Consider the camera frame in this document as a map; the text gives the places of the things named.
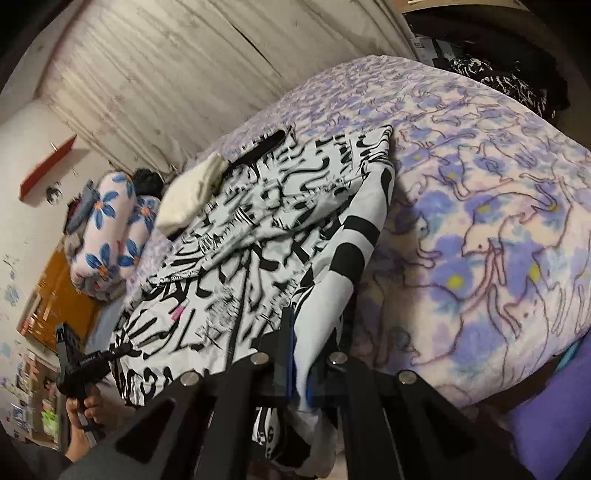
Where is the black white graffiti jacket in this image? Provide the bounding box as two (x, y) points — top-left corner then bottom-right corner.
(112, 126), (394, 477)

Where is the grey clothes pile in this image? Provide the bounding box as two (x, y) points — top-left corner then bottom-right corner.
(63, 180), (99, 235)

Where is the black clothing bundle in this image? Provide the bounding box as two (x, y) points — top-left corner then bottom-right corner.
(132, 168), (164, 200)

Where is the person left hand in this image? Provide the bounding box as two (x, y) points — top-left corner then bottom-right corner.
(65, 385), (117, 463)

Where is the orange wooden bedside cabinet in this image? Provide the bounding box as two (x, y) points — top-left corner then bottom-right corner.
(16, 243), (103, 352)

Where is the pink blue flower rolled quilt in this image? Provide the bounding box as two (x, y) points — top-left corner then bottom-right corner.
(63, 171), (161, 301)

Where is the purple cat print blanket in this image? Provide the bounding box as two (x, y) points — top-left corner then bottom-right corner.
(119, 54), (591, 411)

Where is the cream folded fleece garment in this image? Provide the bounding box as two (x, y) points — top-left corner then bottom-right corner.
(155, 152), (228, 237)

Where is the beige patterned curtain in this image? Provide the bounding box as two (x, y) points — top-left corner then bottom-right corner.
(38, 1), (416, 172)

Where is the black white patterned cloth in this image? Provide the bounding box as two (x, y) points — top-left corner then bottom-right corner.
(448, 56), (571, 121)

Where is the cartoon face wall sticker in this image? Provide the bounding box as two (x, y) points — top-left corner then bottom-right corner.
(45, 182), (62, 205)

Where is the red wall shelf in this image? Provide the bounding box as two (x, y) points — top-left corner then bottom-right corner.
(18, 134), (77, 202)

